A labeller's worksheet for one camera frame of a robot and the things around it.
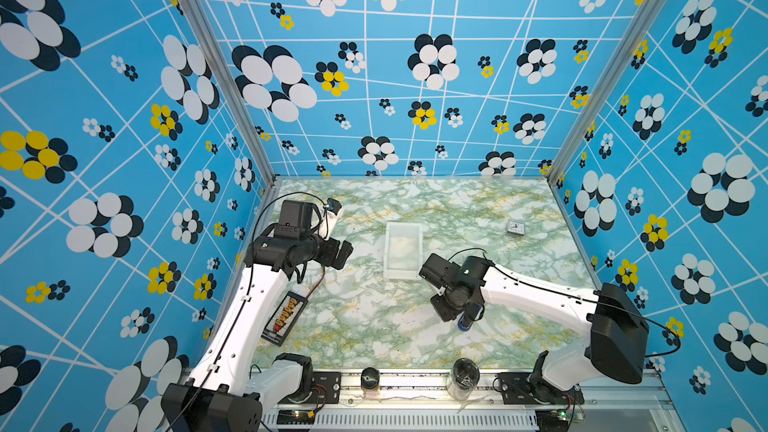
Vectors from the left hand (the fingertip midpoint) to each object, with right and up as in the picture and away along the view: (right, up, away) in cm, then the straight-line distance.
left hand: (336, 240), depth 76 cm
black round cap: (+10, -30, -10) cm, 33 cm away
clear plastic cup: (+31, -29, -10) cm, 44 cm away
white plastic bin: (+18, -6, +22) cm, 29 cm away
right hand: (+29, -19, +5) cm, 35 cm away
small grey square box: (+58, +2, +27) cm, 64 cm away
